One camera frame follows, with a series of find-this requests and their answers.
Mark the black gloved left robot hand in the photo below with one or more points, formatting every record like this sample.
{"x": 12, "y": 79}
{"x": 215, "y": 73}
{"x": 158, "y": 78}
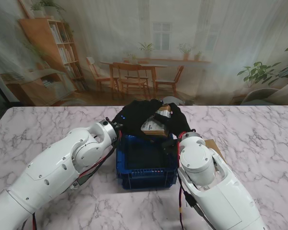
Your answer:
{"x": 132, "y": 119}

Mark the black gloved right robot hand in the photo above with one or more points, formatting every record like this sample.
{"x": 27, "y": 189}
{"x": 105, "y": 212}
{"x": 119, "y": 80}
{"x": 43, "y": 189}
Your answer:
{"x": 180, "y": 124}

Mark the blue plastic turnover box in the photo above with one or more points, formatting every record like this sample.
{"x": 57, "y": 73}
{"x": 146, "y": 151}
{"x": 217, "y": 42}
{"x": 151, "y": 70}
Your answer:
{"x": 146, "y": 177}

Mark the printed room scene backdrop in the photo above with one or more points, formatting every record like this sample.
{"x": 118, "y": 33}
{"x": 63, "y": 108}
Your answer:
{"x": 144, "y": 36}

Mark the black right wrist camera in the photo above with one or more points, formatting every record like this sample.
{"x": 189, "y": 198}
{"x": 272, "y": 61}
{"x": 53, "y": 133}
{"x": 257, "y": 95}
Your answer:
{"x": 169, "y": 146}

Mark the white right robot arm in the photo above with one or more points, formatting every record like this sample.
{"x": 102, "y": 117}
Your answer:
{"x": 218, "y": 196}

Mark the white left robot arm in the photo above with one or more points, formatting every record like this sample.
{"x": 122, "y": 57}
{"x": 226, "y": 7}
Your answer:
{"x": 50, "y": 172}

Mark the small labelled cardboard package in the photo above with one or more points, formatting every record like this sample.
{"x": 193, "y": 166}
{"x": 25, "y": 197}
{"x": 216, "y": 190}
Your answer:
{"x": 153, "y": 127}

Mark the large labelled cardboard package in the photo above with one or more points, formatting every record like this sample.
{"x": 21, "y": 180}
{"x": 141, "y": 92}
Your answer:
{"x": 212, "y": 145}

